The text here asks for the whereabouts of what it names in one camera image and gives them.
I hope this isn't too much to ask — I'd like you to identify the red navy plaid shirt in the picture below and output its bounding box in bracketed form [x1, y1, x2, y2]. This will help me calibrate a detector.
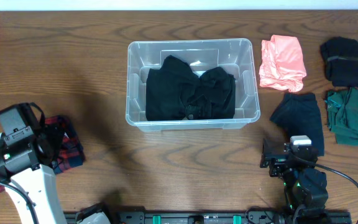
[0, 115, 86, 198]

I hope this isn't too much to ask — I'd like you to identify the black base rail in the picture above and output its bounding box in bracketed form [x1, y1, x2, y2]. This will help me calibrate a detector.
[64, 203, 352, 224]

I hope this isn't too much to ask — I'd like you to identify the dark green folded garment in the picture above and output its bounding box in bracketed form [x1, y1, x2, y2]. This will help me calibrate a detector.
[325, 88, 358, 146]

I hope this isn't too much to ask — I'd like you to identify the white label in bin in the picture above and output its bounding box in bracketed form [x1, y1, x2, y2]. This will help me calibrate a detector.
[194, 70, 205, 77]

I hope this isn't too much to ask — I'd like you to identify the pink folded garment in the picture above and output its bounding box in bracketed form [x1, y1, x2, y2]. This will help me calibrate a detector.
[259, 35, 307, 93]

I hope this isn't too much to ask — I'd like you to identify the black garment with band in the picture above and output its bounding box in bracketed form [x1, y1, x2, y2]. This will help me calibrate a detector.
[320, 37, 358, 87]

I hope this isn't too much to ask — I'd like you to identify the black buttoned garment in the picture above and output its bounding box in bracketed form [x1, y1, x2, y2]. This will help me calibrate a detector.
[145, 55, 236, 121]

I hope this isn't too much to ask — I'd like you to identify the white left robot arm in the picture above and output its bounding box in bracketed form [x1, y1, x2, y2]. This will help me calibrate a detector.
[0, 103, 67, 223]

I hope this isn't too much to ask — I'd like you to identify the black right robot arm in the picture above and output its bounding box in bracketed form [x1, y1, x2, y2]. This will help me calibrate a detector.
[260, 135, 328, 223]

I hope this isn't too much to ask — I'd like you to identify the clear plastic storage bin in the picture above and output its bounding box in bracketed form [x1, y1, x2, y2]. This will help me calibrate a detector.
[126, 38, 260, 132]

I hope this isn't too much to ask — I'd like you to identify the dark navy folded garment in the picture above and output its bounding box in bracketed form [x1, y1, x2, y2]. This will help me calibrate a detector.
[270, 93, 324, 156]

